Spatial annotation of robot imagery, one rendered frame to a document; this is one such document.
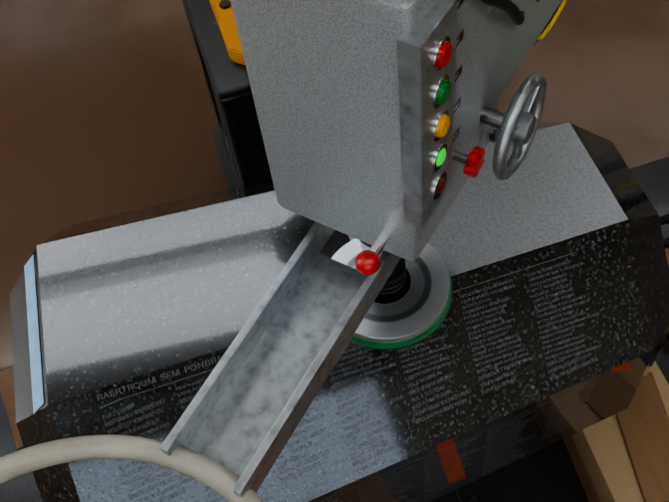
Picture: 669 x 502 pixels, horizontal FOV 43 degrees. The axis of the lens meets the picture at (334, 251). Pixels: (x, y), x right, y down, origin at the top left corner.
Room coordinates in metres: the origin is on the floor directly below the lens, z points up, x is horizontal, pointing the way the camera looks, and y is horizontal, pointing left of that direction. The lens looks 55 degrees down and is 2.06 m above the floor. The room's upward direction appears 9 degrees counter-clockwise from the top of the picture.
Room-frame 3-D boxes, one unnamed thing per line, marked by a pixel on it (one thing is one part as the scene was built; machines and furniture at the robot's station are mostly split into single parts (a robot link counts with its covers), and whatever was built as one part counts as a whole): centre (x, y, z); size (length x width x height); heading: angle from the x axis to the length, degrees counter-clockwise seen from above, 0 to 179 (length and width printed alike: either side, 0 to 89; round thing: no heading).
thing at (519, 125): (0.78, -0.24, 1.20); 0.15 x 0.10 x 0.15; 142
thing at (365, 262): (0.62, -0.05, 1.18); 0.08 x 0.03 x 0.03; 142
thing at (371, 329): (0.76, -0.08, 0.87); 0.21 x 0.21 x 0.01
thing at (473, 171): (0.69, -0.18, 1.24); 0.04 x 0.04 x 0.04; 52
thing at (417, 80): (0.64, -0.12, 1.38); 0.08 x 0.03 x 0.28; 142
